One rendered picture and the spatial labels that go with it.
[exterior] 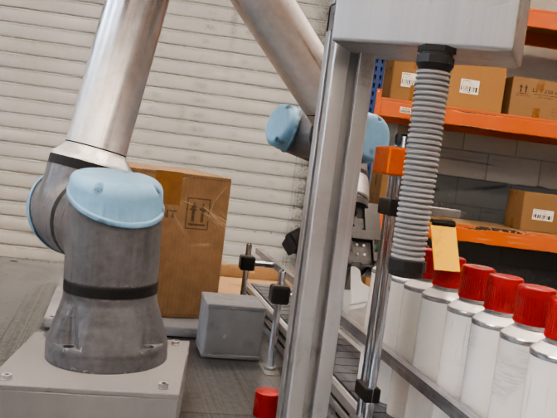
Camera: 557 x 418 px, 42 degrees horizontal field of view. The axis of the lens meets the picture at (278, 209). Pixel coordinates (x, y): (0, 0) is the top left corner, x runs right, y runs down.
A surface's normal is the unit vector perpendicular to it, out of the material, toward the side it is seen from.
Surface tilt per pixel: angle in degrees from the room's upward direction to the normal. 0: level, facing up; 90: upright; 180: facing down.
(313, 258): 90
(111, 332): 73
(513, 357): 90
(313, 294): 90
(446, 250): 61
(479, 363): 90
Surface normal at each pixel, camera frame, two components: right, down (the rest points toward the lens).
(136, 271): 0.68, 0.12
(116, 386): 0.08, -0.99
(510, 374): -0.69, -0.04
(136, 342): 0.61, -0.18
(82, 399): 0.07, 0.07
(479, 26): -0.38, 0.01
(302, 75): -0.06, 0.58
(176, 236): 0.37, 0.11
